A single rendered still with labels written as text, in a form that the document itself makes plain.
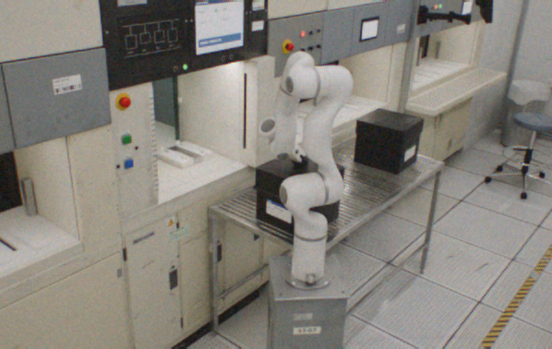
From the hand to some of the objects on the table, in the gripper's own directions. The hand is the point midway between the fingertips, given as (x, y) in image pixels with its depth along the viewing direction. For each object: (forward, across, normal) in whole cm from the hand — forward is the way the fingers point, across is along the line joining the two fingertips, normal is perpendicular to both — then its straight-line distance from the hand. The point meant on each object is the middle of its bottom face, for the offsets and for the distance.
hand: (299, 162), depth 240 cm
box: (+82, -5, +43) cm, 92 cm away
